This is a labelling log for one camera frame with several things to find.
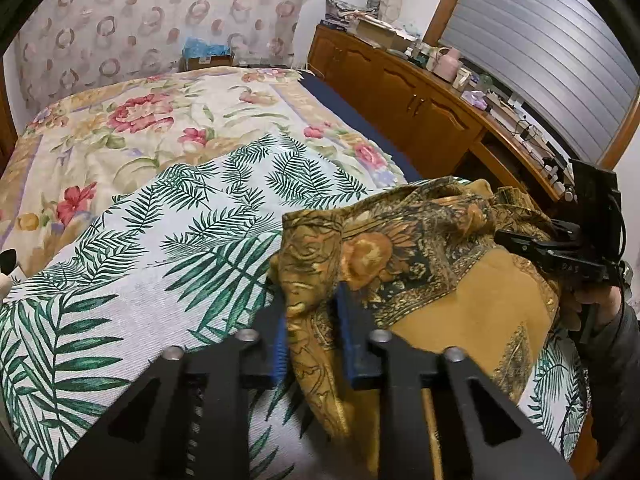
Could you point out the palm leaf print towel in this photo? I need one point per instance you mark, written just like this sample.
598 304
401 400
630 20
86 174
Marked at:
182 261

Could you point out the navy blue bed sheet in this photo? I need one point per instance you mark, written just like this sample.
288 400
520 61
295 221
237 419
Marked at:
339 107

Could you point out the pink thermos jug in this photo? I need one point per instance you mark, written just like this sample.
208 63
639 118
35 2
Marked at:
447 64

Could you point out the right hand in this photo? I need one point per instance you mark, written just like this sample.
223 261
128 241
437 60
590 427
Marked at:
607 300

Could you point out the cardboard box with blue cloth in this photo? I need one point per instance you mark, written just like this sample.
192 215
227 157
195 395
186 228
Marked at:
197 54

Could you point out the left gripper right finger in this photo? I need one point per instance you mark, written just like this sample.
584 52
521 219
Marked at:
440 415

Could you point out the purple plastic bag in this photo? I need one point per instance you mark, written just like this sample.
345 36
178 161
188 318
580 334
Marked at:
475 98

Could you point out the mustard gold patterned garment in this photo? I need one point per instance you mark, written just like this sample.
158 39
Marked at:
423 260

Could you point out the floral bed blanket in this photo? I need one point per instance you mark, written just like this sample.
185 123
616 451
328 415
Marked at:
77 154

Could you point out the cardboard box on sideboard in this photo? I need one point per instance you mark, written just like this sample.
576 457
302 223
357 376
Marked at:
380 34

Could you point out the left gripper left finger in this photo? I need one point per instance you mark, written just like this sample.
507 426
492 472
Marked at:
186 415

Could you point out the circle patterned curtain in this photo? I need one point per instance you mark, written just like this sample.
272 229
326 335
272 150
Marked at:
67 46

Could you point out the grey window blind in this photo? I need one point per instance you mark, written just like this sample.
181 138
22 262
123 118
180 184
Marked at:
559 56

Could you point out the wooden sideboard cabinet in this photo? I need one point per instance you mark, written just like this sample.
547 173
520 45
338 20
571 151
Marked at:
423 117

